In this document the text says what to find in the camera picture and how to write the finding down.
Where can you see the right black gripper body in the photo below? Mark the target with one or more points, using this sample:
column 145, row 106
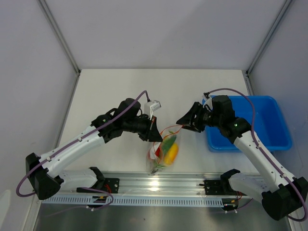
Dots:
column 209, row 119

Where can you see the green toy grapes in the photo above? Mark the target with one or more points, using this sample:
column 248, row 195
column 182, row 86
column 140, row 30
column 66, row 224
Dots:
column 156, row 167

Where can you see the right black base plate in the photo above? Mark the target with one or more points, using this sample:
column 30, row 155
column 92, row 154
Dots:
column 219, row 187

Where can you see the aluminium frame post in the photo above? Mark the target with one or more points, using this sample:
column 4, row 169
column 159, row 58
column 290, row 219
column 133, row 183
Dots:
column 269, row 35
column 58, row 34

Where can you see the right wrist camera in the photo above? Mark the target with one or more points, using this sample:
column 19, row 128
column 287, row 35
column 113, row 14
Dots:
column 207, row 101

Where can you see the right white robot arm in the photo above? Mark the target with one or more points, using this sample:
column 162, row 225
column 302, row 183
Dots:
column 282, row 193

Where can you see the white slotted cable duct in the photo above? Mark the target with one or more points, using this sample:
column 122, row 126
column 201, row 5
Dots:
column 135, row 200

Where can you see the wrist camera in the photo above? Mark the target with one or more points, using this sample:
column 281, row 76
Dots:
column 150, row 107
column 207, row 101

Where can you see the clear zip bag orange zipper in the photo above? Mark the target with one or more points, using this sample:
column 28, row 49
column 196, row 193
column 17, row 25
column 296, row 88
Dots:
column 162, row 155

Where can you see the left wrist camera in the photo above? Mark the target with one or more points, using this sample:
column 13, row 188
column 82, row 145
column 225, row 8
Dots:
column 150, row 107

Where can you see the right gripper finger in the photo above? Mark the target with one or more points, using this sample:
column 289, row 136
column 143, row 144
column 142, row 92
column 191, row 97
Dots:
column 194, row 128
column 194, row 117

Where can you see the right aluminium frame post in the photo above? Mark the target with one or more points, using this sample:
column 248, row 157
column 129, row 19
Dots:
column 269, row 35

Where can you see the left aluminium frame post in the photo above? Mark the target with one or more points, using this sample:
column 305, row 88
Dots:
column 58, row 34

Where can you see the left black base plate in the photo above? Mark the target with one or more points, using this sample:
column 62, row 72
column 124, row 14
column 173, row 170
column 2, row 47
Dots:
column 110, row 185

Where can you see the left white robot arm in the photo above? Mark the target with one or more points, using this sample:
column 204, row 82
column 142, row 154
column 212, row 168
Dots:
column 47, row 173

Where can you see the green toy chili pepper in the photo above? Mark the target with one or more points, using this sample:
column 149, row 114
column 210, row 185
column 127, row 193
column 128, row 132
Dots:
column 168, row 142

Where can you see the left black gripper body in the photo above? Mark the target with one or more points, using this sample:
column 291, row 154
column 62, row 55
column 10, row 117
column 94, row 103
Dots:
column 141, row 126

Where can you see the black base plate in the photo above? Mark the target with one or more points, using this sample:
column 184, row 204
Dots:
column 219, row 187
column 110, row 185

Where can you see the blue plastic tray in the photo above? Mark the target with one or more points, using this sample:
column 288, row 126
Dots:
column 270, row 125

